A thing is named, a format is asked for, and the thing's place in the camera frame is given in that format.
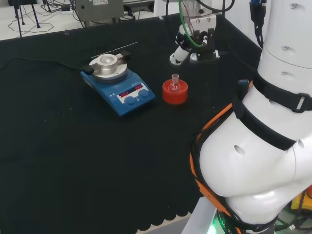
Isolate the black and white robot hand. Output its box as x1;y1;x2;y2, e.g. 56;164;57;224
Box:
170;14;220;66

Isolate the clear glass round-bottom flask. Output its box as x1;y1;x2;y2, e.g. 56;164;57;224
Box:
170;74;182;94

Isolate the thin metal probe rod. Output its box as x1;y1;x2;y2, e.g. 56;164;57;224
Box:
90;41;139;59

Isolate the blue base laboratory heater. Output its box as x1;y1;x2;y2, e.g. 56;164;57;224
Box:
80;50;156;117

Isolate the grey metal cabinet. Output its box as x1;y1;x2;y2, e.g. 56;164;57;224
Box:
74;0;125;26

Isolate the black bench cloth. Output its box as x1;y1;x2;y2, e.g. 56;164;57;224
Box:
0;12;269;234

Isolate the black tripod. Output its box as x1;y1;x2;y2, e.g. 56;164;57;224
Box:
13;0;41;38

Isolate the yellow stop button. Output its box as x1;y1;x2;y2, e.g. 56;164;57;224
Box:
291;185;312;215

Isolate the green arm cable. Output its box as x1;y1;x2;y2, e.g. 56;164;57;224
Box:
179;0;205;47

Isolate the orange flask support ring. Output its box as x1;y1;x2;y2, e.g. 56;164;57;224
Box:
162;79;189;105

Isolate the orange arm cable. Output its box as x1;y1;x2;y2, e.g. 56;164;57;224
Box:
189;80;254;220

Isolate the black heater power cable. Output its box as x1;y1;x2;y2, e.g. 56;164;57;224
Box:
0;56;85;71

